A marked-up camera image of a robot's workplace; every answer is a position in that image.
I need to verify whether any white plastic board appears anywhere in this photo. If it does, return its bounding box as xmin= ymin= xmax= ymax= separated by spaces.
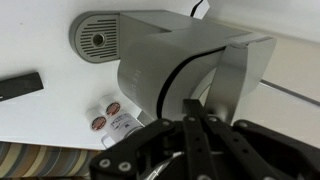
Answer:
xmin=0 ymin=0 xmax=214 ymax=151

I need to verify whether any thin metal pole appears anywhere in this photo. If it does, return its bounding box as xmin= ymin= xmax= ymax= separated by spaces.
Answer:
xmin=259 ymin=78 xmax=320 ymax=108

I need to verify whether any white coffee pod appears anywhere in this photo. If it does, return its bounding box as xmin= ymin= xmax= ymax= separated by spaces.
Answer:
xmin=99 ymin=94 xmax=122 ymax=118
xmin=85 ymin=107 xmax=108 ymax=132

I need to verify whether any black remote control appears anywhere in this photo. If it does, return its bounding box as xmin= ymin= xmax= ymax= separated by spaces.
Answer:
xmin=0 ymin=72 xmax=45 ymax=103

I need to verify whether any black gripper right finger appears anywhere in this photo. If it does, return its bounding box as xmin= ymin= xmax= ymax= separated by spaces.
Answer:
xmin=203 ymin=114 xmax=320 ymax=180

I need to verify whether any black power cable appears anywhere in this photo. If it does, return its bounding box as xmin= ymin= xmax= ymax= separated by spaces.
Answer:
xmin=189 ymin=0 xmax=205 ymax=18

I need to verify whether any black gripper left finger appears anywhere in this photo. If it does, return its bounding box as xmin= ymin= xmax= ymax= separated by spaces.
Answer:
xmin=89 ymin=98 xmax=219 ymax=180

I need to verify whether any grey pod coffee maker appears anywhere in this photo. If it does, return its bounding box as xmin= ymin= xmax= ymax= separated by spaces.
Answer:
xmin=68 ymin=9 xmax=278 ymax=124

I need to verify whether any striped fabric sofa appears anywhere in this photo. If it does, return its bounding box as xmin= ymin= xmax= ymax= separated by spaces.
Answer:
xmin=0 ymin=141 xmax=101 ymax=180

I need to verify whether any white travel mug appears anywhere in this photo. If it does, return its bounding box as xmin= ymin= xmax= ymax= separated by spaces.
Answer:
xmin=100 ymin=112 xmax=146 ymax=150

